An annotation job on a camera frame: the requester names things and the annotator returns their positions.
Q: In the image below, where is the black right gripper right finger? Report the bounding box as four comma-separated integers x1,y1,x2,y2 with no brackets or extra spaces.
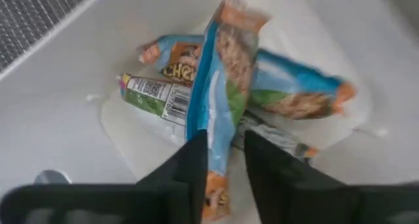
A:
244,130,419,224

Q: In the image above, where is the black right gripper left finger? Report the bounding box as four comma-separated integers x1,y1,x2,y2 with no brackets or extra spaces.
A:
0,129,209,224

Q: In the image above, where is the green barcode granola bar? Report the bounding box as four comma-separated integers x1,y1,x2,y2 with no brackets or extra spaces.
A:
118,73,192,127

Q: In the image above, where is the blue chewy granola bar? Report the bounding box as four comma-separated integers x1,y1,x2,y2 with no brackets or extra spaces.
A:
185,0,272,222
137,33,357,121

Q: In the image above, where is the white plastic storage bin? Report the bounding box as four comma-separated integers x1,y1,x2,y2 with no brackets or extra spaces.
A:
0,0,419,224

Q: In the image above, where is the dark patterned mat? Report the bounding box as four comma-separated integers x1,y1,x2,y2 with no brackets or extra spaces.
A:
0,0,99,76

